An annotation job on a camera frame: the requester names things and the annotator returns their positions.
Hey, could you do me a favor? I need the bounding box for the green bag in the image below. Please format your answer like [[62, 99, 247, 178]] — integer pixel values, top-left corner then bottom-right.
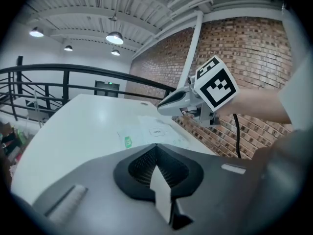
[[14, 128, 29, 146]]

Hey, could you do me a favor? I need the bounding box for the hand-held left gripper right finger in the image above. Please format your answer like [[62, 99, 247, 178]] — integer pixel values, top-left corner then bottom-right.
[[156, 142, 271, 235]]

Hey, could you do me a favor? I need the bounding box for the white square table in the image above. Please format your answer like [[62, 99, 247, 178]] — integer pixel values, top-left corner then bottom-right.
[[11, 93, 218, 205]]

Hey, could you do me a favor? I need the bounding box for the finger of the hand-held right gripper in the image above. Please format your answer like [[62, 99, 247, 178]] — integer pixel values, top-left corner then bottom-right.
[[171, 86, 192, 95], [157, 93, 196, 116]]

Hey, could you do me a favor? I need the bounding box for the black cable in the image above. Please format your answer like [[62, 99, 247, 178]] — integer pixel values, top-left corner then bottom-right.
[[232, 113, 242, 159]]

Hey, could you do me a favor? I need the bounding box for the white pole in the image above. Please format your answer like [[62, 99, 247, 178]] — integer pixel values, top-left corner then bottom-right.
[[33, 90, 43, 128]]

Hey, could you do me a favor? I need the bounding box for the black metal railing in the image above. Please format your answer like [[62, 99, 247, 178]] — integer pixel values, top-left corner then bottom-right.
[[0, 64, 177, 122]]

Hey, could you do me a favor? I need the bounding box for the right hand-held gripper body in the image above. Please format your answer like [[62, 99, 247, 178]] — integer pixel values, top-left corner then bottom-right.
[[179, 55, 240, 127]]

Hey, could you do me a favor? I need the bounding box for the person's right forearm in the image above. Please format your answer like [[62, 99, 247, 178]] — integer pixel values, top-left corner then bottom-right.
[[216, 89, 293, 125]]

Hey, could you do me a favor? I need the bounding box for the dark double door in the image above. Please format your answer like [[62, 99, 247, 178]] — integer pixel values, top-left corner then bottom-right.
[[94, 80, 120, 98]]

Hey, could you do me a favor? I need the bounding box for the person's white shirt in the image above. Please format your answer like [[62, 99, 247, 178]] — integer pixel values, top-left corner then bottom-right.
[[251, 52, 313, 235]]

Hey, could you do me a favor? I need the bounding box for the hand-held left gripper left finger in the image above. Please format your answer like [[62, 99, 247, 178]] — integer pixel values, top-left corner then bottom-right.
[[31, 142, 171, 234]]

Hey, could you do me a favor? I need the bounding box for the clear plastic bag with label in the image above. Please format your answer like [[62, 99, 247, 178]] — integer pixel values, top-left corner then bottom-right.
[[116, 115, 192, 152]]

